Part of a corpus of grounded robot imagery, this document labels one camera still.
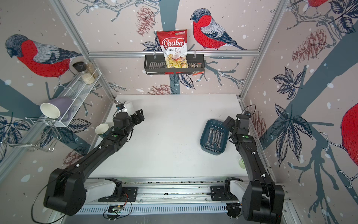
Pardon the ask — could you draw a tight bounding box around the black lidded spice jar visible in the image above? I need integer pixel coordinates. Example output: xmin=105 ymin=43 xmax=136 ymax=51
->
xmin=72 ymin=62 xmax=87 ymax=74

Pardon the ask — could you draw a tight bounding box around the white lidded spice jar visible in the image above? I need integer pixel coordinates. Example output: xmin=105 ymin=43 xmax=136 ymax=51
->
xmin=81 ymin=72 xmax=96 ymax=85

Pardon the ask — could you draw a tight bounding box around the small circuit board with wires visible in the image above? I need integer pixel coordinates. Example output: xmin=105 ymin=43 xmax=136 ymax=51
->
xmin=103 ymin=201 xmax=133 ymax=221

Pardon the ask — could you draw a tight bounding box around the clear acrylic wall shelf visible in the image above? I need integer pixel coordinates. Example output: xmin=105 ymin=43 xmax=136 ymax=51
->
xmin=55 ymin=68 xmax=102 ymax=127

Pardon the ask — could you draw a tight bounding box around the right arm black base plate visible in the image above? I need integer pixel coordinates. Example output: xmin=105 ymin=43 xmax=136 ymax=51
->
xmin=207 ymin=177 xmax=246 ymax=201

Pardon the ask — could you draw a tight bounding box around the green translucent glass cup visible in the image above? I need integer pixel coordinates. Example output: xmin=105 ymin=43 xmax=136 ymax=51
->
xmin=239 ymin=158 xmax=246 ymax=169

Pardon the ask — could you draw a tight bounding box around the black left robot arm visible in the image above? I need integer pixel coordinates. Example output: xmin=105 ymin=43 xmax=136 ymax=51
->
xmin=43 ymin=110 xmax=145 ymax=216

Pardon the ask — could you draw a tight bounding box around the large silver open-end wrench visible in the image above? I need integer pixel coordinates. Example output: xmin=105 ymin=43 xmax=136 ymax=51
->
xmin=205 ymin=127 xmax=214 ymax=147

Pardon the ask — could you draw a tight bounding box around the green paper cup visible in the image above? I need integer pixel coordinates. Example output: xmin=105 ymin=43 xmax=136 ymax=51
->
xmin=95 ymin=123 xmax=111 ymax=139

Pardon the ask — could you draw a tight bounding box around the teal plastic storage box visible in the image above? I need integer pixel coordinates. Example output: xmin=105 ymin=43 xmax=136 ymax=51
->
xmin=200 ymin=119 xmax=229 ymax=155

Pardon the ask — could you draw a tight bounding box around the red Chuba cassava chips bag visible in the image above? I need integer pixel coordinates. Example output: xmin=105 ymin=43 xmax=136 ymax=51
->
xmin=157 ymin=29 xmax=188 ymax=69

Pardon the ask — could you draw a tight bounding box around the small silver combination wrench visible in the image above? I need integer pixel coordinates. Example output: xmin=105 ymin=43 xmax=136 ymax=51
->
xmin=217 ymin=132 xmax=224 ymax=150

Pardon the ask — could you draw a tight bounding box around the white ceramic utensil holder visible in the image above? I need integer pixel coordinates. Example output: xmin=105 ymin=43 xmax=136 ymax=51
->
xmin=124 ymin=101 xmax=135 ymax=115

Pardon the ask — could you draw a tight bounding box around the wire cup rack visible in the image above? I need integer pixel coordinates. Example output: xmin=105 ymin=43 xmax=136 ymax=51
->
xmin=1 ymin=117 xmax=62 ymax=154

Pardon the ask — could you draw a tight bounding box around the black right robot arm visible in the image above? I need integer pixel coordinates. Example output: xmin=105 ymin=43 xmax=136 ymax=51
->
xmin=223 ymin=114 xmax=285 ymax=224

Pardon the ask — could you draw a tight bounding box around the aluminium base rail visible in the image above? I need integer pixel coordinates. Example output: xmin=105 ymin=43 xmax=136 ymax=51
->
xmin=77 ymin=179 xmax=249 ymax=216

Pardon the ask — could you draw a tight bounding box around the purple mug white interior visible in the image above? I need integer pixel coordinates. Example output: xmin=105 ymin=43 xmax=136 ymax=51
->
xmin=40 ymin=97 xmax=73 ymax=119

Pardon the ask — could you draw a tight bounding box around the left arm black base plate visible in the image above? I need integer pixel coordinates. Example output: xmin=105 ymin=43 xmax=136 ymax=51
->
xmin=98 ymin=178 xmax=138 ymax=203

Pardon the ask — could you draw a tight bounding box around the black wire wall basket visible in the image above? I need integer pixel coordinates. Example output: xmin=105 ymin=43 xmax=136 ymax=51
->
xmin=144 ymin=54 xmax=205 ymax=75

